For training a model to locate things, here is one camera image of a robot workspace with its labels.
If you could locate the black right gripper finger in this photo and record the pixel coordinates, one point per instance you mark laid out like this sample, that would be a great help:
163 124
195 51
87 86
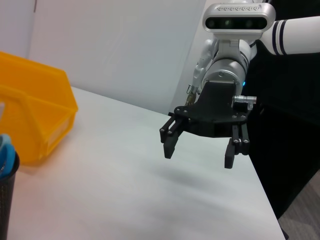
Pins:
170 145
230 155

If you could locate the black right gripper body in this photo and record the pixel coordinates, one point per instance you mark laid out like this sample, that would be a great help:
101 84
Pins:
217 112

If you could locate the blue scissors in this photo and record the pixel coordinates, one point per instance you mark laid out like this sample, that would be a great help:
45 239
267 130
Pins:
6 152

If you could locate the black mesh pen cup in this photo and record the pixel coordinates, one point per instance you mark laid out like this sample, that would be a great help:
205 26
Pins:
6 200

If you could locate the yellow plastic bin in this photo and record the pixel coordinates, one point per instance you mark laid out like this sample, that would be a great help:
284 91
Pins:
32 100

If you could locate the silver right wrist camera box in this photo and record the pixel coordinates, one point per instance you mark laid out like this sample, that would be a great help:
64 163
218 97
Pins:
240 21

